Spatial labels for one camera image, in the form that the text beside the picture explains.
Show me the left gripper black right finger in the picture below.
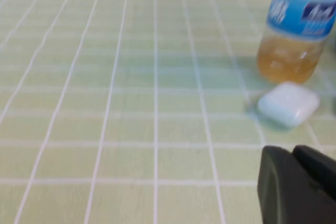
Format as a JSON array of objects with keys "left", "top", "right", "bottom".
[{"left": 292, "top": 144, "right": 336, "bottom": 203}]

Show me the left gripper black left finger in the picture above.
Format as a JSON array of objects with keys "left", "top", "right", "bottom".
[{"left": 257, "top": 145, "right": 336, "bottom": 224}]

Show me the white earbud case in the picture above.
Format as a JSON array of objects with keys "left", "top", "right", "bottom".
[{"left": 257, "top": 81, "right": 321, "bottom": 132}]

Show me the green checkered tablecloth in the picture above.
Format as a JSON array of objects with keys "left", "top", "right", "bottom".
[{"left": 0, "top": 0, "right": 336, "bottom": 224}]

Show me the blue-label bottle with yellow liquid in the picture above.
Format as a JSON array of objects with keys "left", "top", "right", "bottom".
[{"left": 256, "top": 0, "right": 336, "bottom": 84}]

